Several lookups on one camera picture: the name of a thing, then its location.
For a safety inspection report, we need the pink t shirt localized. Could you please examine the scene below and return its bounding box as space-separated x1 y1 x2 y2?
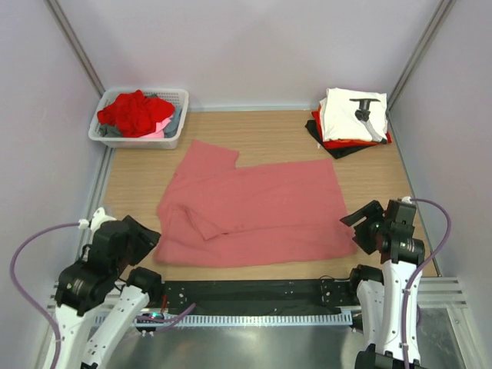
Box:
154 141 357 268

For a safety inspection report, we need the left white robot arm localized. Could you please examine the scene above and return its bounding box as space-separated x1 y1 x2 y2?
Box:
43 215 163 368

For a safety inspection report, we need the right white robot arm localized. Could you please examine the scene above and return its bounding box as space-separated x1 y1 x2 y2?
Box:
340 198 425 368

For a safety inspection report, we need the black folded t shirt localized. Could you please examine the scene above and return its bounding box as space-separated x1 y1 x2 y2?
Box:
304 120 370 159

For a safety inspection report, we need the white folded printed t shirt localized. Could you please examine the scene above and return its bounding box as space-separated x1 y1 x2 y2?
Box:
320 88 389 144

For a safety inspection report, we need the light pink garment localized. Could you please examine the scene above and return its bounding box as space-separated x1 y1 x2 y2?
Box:
141 118 171 139

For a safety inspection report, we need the red folded t shirt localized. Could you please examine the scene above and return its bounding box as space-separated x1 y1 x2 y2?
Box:
311 110 380 149

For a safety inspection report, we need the grey garment in basket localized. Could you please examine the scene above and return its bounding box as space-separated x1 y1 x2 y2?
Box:
98 91 184 138

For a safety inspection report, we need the red crumpled t shirt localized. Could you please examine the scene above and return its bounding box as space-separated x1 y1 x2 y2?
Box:
96 89 176 138

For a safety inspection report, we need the white plastic basket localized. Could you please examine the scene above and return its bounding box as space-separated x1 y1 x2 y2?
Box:
88 88 189 149

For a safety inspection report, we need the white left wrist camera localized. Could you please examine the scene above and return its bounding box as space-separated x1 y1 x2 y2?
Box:
78 207 116 233

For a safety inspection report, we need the grey cable duct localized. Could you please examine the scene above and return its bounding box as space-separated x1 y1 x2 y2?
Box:
91 311 353 327

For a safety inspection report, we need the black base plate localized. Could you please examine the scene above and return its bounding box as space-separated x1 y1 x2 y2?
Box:
163 278 359 317

